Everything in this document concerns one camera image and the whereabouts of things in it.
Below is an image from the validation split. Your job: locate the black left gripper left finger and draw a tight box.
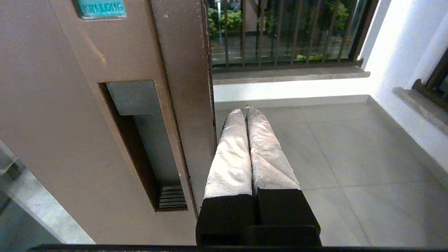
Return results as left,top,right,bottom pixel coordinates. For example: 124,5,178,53
195,108,257,245

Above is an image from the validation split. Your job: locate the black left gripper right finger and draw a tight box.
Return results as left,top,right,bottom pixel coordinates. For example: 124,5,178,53
245,107,321,228

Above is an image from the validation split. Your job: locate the recessed door pull handle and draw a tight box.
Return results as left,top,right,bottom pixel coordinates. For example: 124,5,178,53
49,0,196,214

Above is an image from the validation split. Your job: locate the sliding glass door brown frame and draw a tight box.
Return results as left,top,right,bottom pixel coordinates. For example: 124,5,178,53
0,0,218,245

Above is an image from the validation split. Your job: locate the long grey stone sill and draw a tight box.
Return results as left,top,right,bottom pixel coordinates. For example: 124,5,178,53
212,66,371,85

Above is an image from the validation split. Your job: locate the long black balcony railing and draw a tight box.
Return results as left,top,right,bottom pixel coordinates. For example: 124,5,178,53
206,0,380,73

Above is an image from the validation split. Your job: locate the short grey stone sill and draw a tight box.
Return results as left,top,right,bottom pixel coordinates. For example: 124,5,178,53
393,87,448,137

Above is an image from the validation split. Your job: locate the green leafy tree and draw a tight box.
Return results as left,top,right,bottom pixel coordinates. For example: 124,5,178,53
208,0,350,63

